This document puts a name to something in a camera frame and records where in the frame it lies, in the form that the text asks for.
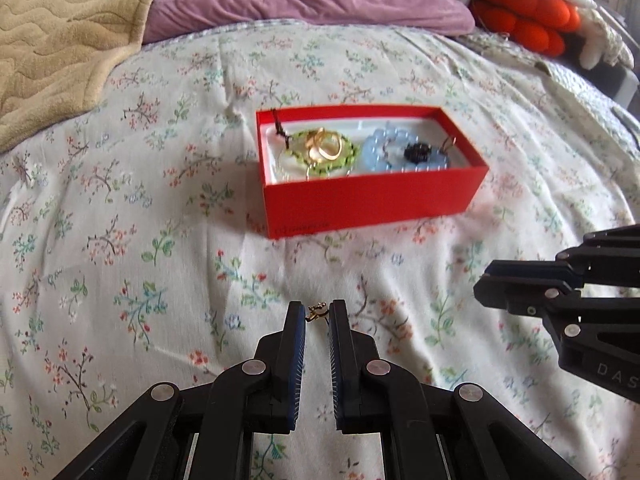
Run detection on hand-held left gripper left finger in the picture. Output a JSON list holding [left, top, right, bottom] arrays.
[[50, 301, 307, 480]]

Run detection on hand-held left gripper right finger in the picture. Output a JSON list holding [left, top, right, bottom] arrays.
[[327, 300, 586, 480]]

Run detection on gold ring with stone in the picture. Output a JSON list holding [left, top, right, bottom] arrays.
[[302, 129, 346, 165]]

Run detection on green bead bracelet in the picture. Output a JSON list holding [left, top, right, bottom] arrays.
[[272, 109, 361, 179]]

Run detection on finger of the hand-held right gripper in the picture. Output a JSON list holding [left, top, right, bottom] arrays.
[[472, 276, 640, 319], [487, 226, 640, 282]]

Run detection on orange plush toy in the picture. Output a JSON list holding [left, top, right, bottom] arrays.
[[470, 0, 583, 58]]

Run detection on beige quilted blanket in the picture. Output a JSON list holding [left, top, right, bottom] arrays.
[[0, 0, 193, 153]]

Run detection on blue bead bracelet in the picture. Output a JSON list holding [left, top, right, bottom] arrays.
[[361, 122, 451, 173]]

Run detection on floral bed sheet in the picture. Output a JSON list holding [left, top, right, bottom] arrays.
[[0, 22, 640, 480]]

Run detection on red jewelry box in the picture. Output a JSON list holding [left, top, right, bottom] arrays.
[[255, 103, 490, 240]]

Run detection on white plush toy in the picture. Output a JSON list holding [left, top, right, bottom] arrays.
[[430, 0, 636, 68]]

